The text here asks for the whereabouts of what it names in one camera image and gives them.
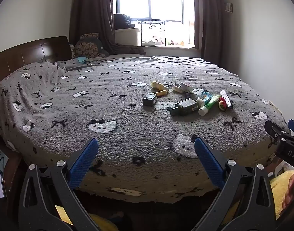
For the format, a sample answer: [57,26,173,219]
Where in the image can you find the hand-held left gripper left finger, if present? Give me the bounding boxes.
[18,138,99,231]

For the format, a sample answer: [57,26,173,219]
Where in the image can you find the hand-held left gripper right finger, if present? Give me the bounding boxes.
[193,137,277,231]

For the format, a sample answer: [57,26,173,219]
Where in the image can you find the blue snack packet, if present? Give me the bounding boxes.
[199,90,212,102]

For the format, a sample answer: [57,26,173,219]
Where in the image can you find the person's right hand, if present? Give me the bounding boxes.
[282,173,294,210]

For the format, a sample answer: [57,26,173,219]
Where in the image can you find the yellow fluffy cloth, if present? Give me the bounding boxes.
[54,170,294,231]

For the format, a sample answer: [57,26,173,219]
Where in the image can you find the green tube white cap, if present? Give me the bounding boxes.
[198,95,222,116]

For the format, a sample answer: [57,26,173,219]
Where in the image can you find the red yellow toy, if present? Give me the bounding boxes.
[218,97,228,112]

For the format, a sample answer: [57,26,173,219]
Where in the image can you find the dark green bottle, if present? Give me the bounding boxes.
[170,98,200,116]

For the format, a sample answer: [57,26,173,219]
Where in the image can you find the white striped packet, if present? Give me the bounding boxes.
[219,90,234,108]

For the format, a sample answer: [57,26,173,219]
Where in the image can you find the small dark box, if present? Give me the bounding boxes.
[142,93,157,106]

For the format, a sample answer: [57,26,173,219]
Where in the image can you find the brown patterned pillow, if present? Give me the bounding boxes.
[73,32,110,59]

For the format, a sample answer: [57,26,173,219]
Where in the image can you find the wooden headboard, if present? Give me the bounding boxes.
[0,36,73,88]

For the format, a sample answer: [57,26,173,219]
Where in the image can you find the row of windowsill trinkets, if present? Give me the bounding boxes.
[142,36,187,46]

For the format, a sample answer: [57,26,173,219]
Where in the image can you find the white storage box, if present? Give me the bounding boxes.
[114,28,140,47]

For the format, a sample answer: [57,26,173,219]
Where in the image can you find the brown curtain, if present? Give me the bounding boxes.
[191,0,225,59]
[69,0,118,53]

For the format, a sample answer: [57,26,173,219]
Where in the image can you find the black metal rack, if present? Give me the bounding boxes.
[140,20,167,46]

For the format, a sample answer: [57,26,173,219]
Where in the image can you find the dark bundled clothes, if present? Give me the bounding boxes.
[113,13,136,29]

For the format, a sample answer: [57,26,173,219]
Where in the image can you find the window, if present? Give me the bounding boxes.
[113,0,195,46]

